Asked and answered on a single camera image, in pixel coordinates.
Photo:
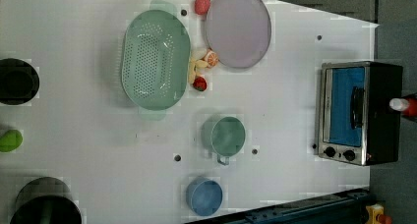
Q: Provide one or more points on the orange slice toy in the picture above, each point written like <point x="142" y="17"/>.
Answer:
<point x="211" y="58"/>

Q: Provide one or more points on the green perforated colander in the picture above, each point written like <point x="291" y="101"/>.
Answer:
<point x="155" y="60"/>

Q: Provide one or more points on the red plush ketchup bottle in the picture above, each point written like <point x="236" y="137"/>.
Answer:
<point x="407" y="105"/>

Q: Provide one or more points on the red toy strawberry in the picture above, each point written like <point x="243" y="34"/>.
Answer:
<point x="201" y="7"/>
<point x="200" y="84"/>

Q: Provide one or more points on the blue metal frame rail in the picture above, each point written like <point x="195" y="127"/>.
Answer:
<point x="340" y="208"/>

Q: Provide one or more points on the black toaster oven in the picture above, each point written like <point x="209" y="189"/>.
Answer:
<point x="356" y="124"/>

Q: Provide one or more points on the black cylinder lower left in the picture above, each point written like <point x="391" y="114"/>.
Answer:
<point x="46" y="200"/>

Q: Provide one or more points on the green toy fruit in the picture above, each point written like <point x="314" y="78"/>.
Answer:
<point x="11" y="140"/>

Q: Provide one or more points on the lilac round plate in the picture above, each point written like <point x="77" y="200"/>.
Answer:
<point x="238" y="31"/>

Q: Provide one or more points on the yellow orange clamp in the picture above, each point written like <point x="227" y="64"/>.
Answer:
<point x="377" y="215"/>

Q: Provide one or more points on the blue cup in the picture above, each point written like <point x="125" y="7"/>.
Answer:
<point x="204" y="196"/>

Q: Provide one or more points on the green mug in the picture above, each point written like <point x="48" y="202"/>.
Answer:
<point x="223" y="135"/>

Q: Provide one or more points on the black cylinder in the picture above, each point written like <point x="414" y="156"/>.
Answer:
<point x="46" y="200"/>
<point x="19" y="82"/>

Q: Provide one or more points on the black cylinder upper left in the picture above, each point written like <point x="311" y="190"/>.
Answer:
<point x="19" y="82"/>

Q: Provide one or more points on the peeled banana toy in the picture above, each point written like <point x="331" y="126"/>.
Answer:
<point x="196" y="63"/>

